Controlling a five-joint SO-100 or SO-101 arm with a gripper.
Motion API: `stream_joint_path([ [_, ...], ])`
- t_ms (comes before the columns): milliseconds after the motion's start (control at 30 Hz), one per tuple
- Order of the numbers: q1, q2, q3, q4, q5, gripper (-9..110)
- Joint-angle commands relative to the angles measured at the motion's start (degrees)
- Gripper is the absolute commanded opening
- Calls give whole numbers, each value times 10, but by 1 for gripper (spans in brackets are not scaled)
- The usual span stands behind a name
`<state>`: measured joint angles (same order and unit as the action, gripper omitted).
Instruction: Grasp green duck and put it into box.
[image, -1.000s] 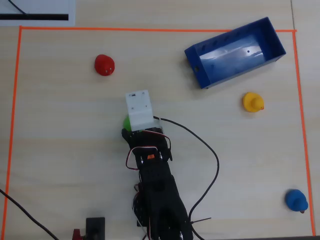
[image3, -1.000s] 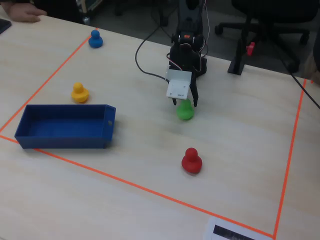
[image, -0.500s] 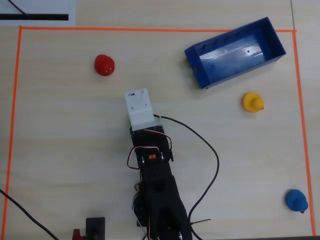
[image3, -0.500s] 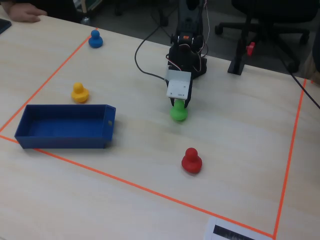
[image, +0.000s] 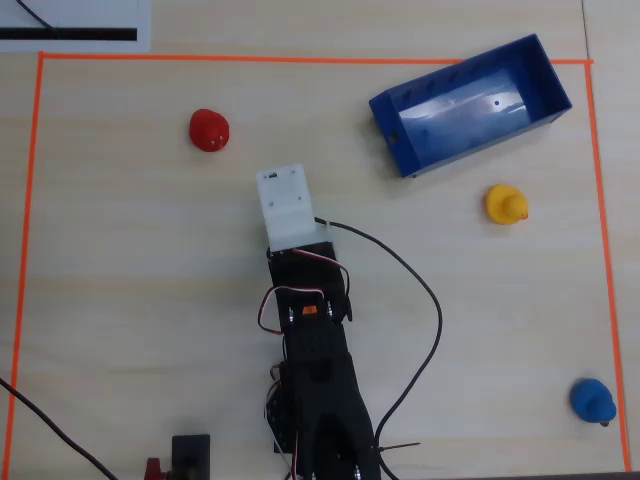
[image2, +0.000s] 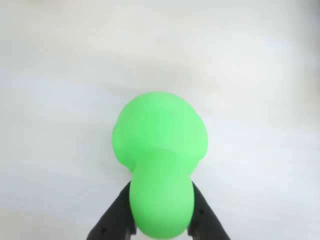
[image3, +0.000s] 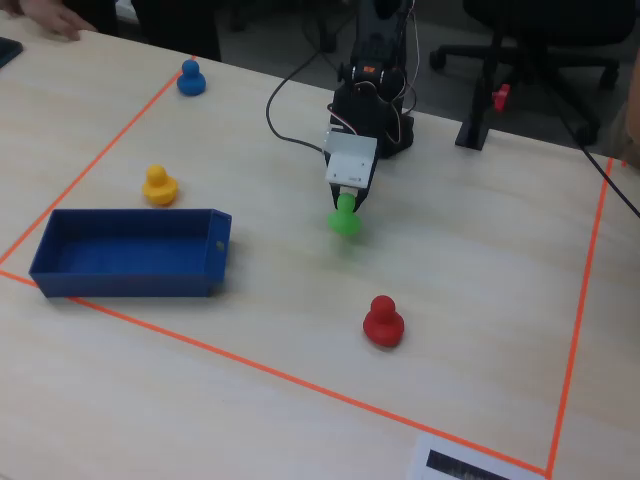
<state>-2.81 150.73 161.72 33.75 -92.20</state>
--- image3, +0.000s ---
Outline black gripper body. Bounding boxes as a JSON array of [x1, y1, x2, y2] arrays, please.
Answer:
[[328, 149, 380, 197]]

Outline red rubber duck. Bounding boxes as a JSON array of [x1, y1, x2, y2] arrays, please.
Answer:
[[362, 294, 406, 349]]

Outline flat black device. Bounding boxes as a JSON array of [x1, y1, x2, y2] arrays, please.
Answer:
[[0, 37, 25, 70]]

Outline yellow rubber duck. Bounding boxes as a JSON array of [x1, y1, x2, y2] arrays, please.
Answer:
[[141, 164, 180, 207]]

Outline blue rubber duck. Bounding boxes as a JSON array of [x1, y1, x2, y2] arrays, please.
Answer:
[[176, 59, 207, 97]]

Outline green rubber duck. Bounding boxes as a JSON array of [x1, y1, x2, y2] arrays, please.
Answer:
[[327, 193, 365, 237]]

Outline black clamp stand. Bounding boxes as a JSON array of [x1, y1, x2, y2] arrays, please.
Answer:
[[453, 59, 497, 151]]

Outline person dark torso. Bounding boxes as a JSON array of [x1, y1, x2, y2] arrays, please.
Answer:
[[64, 0, 224, 62]]

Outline white camera box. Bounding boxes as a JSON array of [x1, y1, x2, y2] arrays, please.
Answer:
[[322, 130, 379, 190]]

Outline long black cable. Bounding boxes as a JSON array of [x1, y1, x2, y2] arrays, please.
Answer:
[[559, 109, 640, 220]]

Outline black camera cable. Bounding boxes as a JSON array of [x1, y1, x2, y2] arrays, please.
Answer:
[[264, 29, 361, 154]]

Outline long orange tape strip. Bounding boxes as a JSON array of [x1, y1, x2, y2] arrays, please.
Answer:
[[0, 268, 551, 476]]

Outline white red servo wires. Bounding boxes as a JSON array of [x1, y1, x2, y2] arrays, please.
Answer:
[[327, 0, 420, 146]]

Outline black office chair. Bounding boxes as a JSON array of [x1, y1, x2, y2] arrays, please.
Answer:
[[429, 0, 640, 146]]

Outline blue plastic box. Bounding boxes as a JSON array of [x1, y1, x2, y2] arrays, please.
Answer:
[[28, 208, 233, 300]]

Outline person beige sleeved arm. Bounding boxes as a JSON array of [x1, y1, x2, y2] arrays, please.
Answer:
[[608, 64, 640, 169]]

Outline white paper with black bar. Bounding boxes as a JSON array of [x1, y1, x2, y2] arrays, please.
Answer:
[[407, 432, 547, 480]]

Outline person right hand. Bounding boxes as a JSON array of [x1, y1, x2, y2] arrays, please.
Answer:
[[0, 0, 97, 41]]

